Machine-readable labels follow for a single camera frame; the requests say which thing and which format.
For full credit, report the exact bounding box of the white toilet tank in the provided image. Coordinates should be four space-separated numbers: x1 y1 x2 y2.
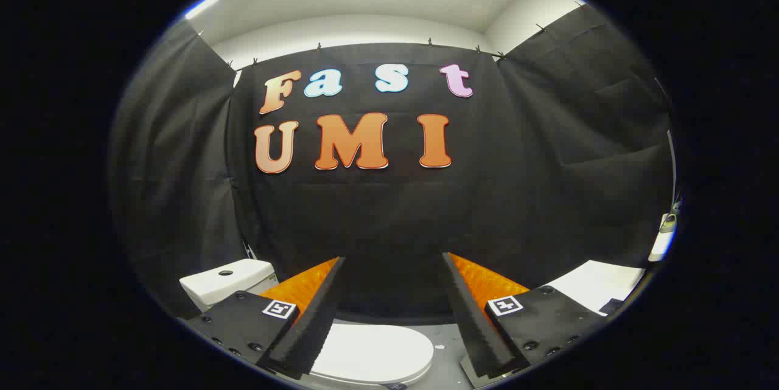
180 259 278 313

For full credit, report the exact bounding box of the white panelled door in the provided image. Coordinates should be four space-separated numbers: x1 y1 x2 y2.
543 260 646 316

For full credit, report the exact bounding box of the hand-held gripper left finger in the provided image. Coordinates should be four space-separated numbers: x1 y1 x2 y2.
186 256 346 380

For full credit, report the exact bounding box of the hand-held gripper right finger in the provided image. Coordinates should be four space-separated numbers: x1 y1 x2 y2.
442 252 609 380

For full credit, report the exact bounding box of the black backdrop cloth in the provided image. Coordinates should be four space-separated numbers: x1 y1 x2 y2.
110 4 676 325

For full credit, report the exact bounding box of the small white fixture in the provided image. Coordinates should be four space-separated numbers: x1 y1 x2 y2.
648 195 681 263

